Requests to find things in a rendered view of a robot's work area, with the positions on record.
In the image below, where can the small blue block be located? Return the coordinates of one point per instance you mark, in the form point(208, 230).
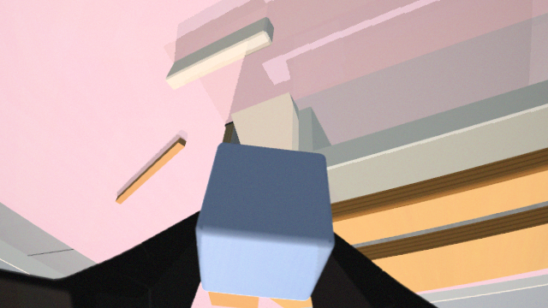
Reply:
point(265, 225)

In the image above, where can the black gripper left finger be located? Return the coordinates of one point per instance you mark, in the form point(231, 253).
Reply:
point(160, 272)

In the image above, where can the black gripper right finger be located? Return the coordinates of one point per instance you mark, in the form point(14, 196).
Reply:
point(351, 280)

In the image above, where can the orange flat bar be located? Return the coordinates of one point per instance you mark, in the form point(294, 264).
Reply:
point(155, 167)

